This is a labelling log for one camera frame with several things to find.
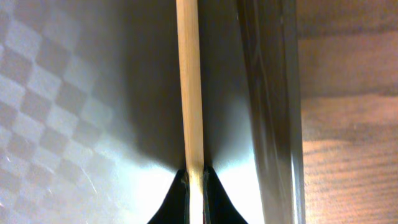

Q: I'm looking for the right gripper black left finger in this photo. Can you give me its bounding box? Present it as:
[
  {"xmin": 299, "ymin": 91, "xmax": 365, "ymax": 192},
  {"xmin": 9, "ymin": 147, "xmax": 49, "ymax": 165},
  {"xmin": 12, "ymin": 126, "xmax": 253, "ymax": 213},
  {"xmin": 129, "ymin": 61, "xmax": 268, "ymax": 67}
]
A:
[{"xmin": 148, "ymin": 170, "xmax": 190, "ymax": 224}]

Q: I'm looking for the wooden chopstick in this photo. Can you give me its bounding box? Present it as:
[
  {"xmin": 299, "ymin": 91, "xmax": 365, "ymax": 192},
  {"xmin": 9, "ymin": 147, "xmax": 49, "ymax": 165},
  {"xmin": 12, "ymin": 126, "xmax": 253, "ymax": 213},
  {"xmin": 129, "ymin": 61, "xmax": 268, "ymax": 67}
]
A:
[{"xmin": 176, "ymin": 0, "xmax": 204, "ymax": 224}]

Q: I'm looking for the brown serving tray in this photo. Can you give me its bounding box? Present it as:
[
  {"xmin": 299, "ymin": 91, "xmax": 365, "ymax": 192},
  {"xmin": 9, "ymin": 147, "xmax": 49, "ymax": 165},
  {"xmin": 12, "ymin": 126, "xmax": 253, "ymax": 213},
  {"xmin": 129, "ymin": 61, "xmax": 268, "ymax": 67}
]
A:
[{"xmin": 1, "ymin": 0, "xmax": 305, "ymax": 223}]

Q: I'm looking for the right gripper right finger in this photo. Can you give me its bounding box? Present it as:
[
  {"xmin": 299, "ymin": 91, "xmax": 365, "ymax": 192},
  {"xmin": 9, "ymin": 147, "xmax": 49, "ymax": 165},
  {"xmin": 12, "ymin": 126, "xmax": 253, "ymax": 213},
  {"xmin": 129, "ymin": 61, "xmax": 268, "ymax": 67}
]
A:
[{"xmin": 203, "ymin": 166, "xmax": 247, "ymax": 224}]

